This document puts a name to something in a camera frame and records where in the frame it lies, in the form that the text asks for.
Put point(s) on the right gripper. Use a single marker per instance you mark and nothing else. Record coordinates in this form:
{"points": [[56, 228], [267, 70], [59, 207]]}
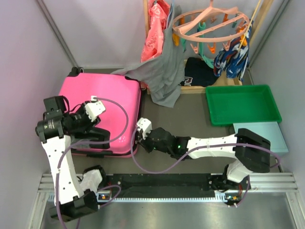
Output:
{"points": [[145, 142]]}

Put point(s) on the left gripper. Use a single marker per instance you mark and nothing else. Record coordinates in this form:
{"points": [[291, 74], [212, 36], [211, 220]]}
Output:
{"points": [[88, 124]]}

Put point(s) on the pink hard-shell suitcase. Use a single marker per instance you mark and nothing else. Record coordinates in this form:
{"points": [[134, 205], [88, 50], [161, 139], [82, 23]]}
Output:
{"points": [[117, 101]]}

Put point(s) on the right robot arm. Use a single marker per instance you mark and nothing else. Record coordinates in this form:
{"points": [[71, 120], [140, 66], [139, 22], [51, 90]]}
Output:
{"points": [[250, 151]]}

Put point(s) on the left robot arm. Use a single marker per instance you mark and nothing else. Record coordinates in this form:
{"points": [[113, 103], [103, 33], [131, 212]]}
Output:
{"points": [[73, 198]]}

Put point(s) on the grey hanging garment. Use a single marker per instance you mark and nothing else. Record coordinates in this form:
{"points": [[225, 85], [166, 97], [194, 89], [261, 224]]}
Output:
{"points": [[164, 73]]}

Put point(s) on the dark navy folded garment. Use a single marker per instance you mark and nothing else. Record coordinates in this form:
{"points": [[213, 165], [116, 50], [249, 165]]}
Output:
{"points": [[198, 73]]}

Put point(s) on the wooden clothes rack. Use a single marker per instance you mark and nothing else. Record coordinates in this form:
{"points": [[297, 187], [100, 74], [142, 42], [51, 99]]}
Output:
{"points": [[258, 17]]}

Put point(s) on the green plastic tray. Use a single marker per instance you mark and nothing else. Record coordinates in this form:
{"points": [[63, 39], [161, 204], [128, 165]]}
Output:
{"points": [[241, 104]]}

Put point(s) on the blue white patterned garment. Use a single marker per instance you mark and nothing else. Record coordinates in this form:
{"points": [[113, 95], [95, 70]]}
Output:
{"points": [[235, 60]]}

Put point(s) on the light blue plastic tray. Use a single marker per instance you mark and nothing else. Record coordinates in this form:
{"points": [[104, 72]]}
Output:
{"points": [[268, 130]]}

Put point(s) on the teal round clothes hanger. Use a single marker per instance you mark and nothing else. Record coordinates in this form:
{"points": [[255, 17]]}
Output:
{"points": [[207, 50]]}

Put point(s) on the pink round clothes hanger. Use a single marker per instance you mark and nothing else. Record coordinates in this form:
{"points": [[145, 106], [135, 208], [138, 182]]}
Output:
{"points": [[185, 27]]}

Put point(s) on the coral patterned jacket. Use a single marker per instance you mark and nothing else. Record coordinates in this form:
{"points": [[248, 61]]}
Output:
{"points": [[158, 12]]}

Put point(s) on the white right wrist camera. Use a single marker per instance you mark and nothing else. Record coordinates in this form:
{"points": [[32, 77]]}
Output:
{"points": [[144, 127]]}

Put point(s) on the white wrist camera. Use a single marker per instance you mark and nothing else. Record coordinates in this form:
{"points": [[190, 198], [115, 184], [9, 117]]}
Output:
{"points": [[144, 127], [94, 108]]}

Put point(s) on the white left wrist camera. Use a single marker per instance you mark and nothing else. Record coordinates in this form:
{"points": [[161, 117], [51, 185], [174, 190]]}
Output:
{"points": [[94, 108]]}

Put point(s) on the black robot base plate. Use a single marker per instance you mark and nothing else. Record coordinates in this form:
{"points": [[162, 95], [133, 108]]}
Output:
{"points": [[172, 185]]}

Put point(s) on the aluminium rail frame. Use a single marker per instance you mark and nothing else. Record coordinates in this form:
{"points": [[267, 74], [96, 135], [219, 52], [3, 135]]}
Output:
{"points": [[265, 201]]}

